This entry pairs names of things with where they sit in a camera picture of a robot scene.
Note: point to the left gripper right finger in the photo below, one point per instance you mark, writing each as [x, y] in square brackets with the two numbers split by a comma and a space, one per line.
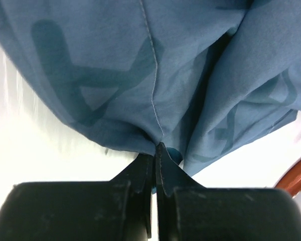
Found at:
[189, 211]

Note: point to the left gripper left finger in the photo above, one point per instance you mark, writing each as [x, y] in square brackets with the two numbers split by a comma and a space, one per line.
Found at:
[119, 209]

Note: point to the blue letter-print cloth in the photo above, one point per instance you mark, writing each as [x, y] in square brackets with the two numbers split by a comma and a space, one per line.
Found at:
[203, 77]

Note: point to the red plastic plate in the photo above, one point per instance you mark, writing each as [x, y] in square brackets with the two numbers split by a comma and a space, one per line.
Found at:
[291, 180]

